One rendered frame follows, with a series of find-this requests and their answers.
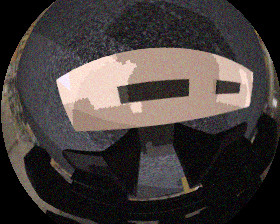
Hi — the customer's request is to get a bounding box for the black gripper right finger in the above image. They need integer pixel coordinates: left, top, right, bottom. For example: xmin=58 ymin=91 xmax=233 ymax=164
xmin=172 ymin=122 xmax=247 ymax=189

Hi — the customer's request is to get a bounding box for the dark grey two-prong plug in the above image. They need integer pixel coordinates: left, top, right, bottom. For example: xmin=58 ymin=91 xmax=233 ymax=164
xmin=137 ymin=123 xmax=175 ymax=158

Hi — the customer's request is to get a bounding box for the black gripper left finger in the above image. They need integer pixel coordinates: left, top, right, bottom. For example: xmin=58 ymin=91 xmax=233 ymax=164
xmin=61 ymin=127 xmax=141 ymax=198

